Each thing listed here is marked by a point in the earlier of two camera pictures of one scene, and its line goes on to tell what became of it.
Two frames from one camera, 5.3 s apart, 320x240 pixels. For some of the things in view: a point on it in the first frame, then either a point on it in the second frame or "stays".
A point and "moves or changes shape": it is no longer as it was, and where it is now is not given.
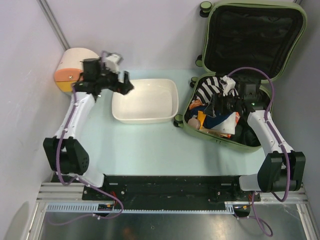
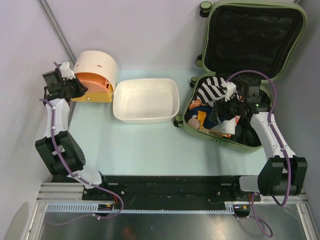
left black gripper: x=118 y=86 to x=81 y=89
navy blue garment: x=209 y=121 stays
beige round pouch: x=194 y=122 stays
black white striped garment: x=211 y=85 stays
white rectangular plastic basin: x=151 y=100 stays
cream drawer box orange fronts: x=69 y=66 moves or changes shape
